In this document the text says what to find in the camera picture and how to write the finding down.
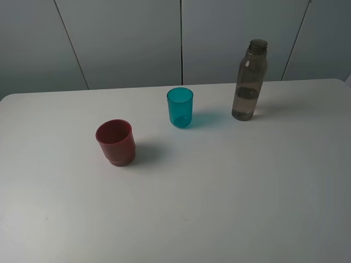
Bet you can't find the smoky transparent water bottle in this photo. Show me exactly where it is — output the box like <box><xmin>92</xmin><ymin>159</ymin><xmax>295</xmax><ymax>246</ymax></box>
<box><xmin>231</xmin><ymin>39</ymin><xmax>268</xmax><ymax>121</ymax></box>

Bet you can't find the teal translucent plastic cup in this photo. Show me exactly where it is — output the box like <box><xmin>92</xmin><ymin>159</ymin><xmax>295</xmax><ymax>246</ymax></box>
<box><xmin>167</xmin><ymin>87</ymin><xmax>194</xmax><ymax>128</ymax></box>

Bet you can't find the red plastic cup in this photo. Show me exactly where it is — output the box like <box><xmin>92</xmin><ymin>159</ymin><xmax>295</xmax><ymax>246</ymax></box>
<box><xmin>95</xmin><ymin>119</ymin><xmax>136</xmax><ymax>167</ymax></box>

